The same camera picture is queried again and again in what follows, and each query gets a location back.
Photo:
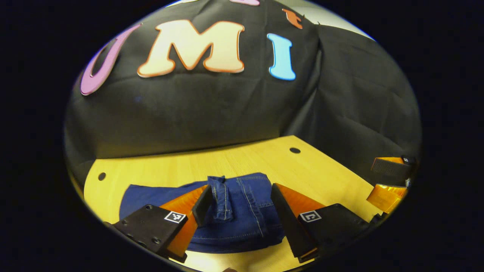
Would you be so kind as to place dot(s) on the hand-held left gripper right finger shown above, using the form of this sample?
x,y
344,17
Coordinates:
x,y
332,226

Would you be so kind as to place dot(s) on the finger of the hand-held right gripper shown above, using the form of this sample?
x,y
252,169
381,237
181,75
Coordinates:
x,y
385,196
391,168

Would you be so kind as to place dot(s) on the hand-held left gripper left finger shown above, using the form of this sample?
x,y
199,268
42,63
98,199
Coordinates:
x,y
151,226

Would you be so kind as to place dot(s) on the blue denim jeans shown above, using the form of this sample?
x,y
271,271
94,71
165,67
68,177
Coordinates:
x,y
245,219

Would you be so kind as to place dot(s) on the black backdrop cloth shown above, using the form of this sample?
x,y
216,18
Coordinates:
x,y
211,109

